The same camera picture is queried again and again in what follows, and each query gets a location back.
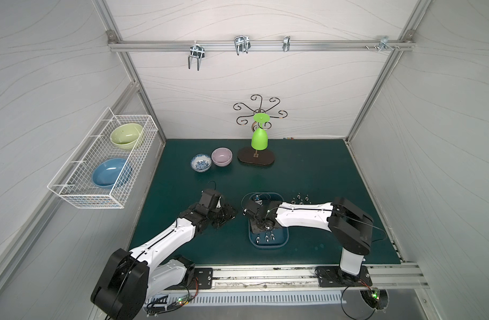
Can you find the aluminium top rail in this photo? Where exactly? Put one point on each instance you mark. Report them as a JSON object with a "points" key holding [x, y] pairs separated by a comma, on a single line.
{"points": [[256, 46]]}

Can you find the pink bowl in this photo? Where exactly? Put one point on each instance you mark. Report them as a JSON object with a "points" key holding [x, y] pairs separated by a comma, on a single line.
{"points": [[222, 156]]}

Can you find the metal double hook left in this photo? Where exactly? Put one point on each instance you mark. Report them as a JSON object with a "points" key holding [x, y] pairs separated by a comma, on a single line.
{"points": [[196, 55]]}

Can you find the small metal hook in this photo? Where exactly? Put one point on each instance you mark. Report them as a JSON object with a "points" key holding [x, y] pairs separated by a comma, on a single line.
{"points": [[286, 43]]}

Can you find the light green bowl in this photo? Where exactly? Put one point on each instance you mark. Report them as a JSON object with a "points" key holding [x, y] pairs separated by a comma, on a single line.
{"points": [[128, 136]]}

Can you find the green plastic goblet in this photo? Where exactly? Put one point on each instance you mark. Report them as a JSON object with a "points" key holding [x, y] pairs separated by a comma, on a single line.
{"points": [[260, 139]]}

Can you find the black metal cup stand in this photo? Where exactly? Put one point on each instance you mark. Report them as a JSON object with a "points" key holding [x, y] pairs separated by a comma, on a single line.
{"points": [[248, 155]]}

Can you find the green table mat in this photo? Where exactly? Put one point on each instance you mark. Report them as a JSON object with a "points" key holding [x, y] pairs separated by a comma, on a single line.
{"points": [[321, 169]]}

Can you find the black cooling fan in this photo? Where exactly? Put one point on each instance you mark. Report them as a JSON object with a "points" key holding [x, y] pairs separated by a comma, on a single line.
{"points": [[376, 298]]}

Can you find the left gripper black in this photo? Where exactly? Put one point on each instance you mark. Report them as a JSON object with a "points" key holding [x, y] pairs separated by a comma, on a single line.
{"points": [[221, 212]]}

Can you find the metal double hook middle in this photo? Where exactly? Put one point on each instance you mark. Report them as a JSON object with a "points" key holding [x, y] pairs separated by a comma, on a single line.
{"points": [[242, 44]]}

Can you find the teal plastic storage box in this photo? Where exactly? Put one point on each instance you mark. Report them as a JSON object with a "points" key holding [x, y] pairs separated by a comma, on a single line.
{"points": [[264, 232]]}

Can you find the metal hook right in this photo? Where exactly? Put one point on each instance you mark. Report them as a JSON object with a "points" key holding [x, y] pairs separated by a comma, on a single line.
{"points": [[383, 45]]}

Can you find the white ventilation grille strip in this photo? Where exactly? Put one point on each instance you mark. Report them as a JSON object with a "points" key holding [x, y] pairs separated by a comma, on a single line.
{"points": [[274, 298]]}

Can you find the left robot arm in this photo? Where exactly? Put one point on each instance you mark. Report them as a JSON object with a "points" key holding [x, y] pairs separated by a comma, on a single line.
{"points": [[154, 253]]}

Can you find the metal double hook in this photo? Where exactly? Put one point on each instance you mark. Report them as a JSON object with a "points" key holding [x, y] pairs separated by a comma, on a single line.
{"points": [[196, 55], [242, 44]]}

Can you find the white wire wall basket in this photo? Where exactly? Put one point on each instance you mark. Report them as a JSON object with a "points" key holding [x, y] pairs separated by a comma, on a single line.
{"points": [[73, 183]]}

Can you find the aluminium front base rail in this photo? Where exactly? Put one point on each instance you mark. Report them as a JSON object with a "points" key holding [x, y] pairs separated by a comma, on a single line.
{"points": [[274, 277]]}

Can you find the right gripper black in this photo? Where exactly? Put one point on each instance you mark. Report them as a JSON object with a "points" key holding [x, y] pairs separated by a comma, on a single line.
{"points": [[254, 214]]}

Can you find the blue patterned small bowl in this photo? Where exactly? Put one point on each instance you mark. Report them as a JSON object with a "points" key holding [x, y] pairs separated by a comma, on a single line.
{"points": [[201, 163]]}

